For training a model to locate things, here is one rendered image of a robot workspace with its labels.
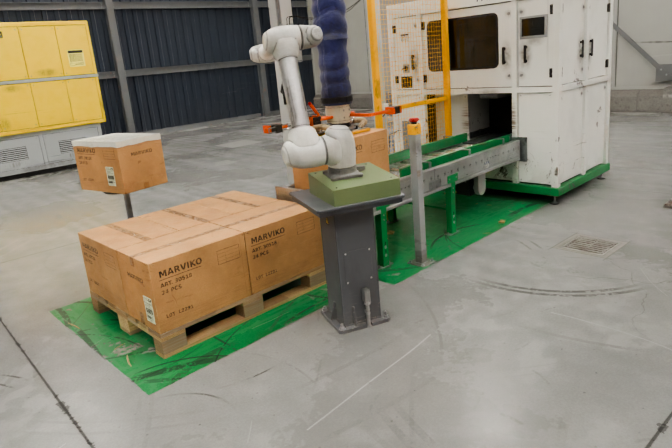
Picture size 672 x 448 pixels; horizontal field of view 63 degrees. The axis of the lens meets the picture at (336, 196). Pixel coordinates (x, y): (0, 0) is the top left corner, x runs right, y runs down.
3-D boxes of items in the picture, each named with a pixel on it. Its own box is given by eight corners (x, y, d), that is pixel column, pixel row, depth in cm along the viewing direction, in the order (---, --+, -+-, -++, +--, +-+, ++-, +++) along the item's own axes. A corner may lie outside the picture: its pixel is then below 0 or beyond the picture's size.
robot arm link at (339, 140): (361, 165, 293) (358, 125, 286) (329, 171, 287) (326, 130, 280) (350, 159, 307) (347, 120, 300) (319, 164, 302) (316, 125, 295)
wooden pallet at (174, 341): (242, 255, 442) (240, 238, 439) (326, 283, 371) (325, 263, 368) (93, 309, 363) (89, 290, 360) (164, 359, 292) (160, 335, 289)
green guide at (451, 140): (458, 140, 554) (458, 131, 551) (467, 141, 546) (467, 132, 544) (348, 173, 448) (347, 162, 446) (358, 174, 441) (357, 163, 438)
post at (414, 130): (420, 259, 398) (413, 123, 374) (428, 261, 393) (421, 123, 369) (414, 262, 394) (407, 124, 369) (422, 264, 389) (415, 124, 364)
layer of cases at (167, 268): (240, 238, 439) (233, 190, 429) (324, 263, 368) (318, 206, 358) (89, 290, 360) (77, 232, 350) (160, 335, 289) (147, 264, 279)
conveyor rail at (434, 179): (515, 159, 513) (515, 139, 509) (520, 159, 510) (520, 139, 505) (342, 225, 361) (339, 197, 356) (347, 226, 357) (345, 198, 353)
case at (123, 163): (81, 189, 447) (71, 140, 437) (124, 178, 479) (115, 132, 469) (125, 194, 413) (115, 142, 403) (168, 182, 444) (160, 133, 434)
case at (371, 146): (350, 177, 434) (345, 127, 424) (390, 182, 407) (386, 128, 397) (295, 195, 392) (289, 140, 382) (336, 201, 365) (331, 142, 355)
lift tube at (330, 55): (337, 102, 400) (323, -51, 374) (359, 102, 384) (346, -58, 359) (315, 106, 385) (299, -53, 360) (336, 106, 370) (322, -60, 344)
